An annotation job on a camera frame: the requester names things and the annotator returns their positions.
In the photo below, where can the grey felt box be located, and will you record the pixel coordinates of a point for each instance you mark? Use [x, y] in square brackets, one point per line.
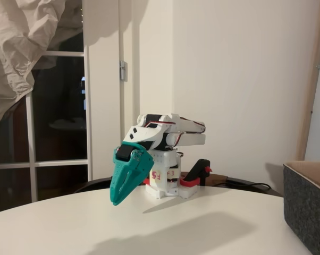
[306, 212]

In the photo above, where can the metal door hinge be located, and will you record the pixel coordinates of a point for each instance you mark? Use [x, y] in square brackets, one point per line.
[122, 70]

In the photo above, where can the light wooden frame post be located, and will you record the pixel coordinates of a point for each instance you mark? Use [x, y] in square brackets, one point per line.
[311, 93]

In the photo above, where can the white glazed door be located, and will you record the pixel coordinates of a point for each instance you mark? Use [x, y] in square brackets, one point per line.
[101, 106]

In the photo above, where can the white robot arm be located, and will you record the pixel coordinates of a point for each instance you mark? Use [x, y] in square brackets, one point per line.
[141, 134]

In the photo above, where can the beige curtain cloth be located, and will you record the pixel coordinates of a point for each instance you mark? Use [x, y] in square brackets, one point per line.
[16, 53]

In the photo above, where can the teal gripper black servo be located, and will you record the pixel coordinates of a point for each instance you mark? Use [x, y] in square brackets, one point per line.
[126, 165]

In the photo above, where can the black red table clamp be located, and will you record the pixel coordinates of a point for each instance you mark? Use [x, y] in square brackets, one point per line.
[146, 181]
[197, 170]

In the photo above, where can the dark brown chair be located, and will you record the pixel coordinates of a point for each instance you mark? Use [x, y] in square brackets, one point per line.
[96, 183]

